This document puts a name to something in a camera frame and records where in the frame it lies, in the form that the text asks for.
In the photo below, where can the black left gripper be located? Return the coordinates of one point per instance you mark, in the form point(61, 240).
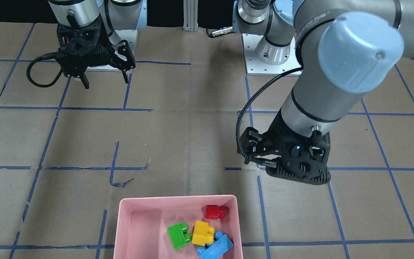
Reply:
point(276, 137)

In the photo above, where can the aluminium frame post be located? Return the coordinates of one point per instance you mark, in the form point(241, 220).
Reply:
point(190, 16)

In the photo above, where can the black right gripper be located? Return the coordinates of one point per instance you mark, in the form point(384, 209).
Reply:
point(109, 42)

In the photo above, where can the pink plastic box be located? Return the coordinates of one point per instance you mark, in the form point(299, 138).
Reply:
point(142, 226)

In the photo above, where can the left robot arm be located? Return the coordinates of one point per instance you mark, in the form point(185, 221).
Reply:
point(345, 48)

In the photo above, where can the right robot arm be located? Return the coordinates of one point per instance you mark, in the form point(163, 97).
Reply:
point(116, 14)

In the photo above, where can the green toy block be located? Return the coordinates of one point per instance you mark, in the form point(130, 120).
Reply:
point(179, 235)

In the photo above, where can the blue toy block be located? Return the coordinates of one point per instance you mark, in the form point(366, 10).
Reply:
point(221, 244)

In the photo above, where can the yellow toy block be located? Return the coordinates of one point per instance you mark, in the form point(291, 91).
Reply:
point(203, 233)

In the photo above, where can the red toy block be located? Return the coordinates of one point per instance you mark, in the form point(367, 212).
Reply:
point(215, 212)

